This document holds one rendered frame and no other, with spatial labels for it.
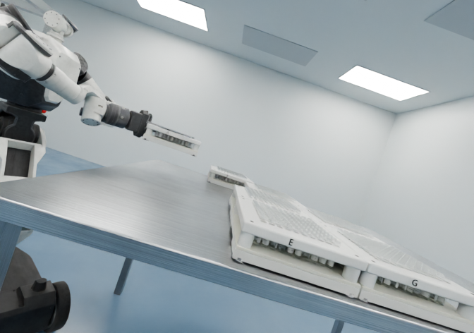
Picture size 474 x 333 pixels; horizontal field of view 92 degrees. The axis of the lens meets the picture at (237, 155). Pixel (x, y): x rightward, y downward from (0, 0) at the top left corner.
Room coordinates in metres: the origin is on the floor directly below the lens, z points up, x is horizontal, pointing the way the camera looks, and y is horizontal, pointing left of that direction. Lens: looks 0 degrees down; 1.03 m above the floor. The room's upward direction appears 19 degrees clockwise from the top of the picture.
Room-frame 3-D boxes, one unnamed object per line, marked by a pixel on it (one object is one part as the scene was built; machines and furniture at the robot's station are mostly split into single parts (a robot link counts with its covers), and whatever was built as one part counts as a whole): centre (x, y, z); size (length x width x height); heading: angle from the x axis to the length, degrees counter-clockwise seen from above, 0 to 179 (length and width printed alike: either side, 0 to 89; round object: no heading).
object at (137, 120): (0.99, 0.48, 1.03); 0.12 x 0.10 x 0.13; 133
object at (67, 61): (1.00, 0.99, 1.11); 0.34 x 0.30 x 0.36; 11
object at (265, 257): (0.54, -0.17, 0.86); 0.24 x 0.24 x 0.02; 3
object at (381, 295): (0.55, -0.42, 0.86); 0.24 x 0.24 x 0.02; 3
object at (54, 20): (1.01, 0.93, 1.31); 0.10 x 0.07 x 0.09; 11
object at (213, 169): (1.34, 0.00, 0.91); 0.25 x 0.24 x 0.02; 7
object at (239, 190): (0.79, -0.16, 0.91); 0.25 x 0.24 x 0.02; 3
